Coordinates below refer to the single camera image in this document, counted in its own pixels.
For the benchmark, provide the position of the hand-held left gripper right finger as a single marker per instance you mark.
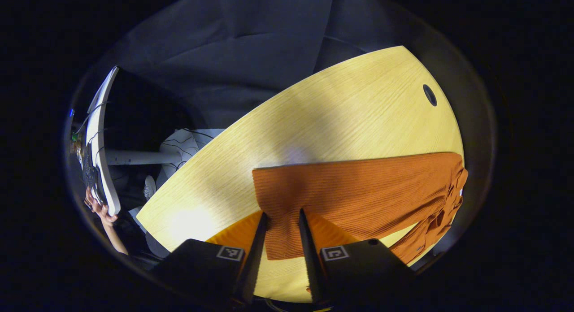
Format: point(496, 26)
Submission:
point(310, 262)

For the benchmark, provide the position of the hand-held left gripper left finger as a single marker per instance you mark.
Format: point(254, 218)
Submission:
point(253, 262)

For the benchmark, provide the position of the orange ribbed button shirt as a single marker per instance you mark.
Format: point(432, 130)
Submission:
point(358, 195)

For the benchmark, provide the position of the white shoe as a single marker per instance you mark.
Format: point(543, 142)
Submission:
point(149, 187)

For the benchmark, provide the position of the white desk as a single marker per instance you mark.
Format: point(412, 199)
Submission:
point(101, 137)

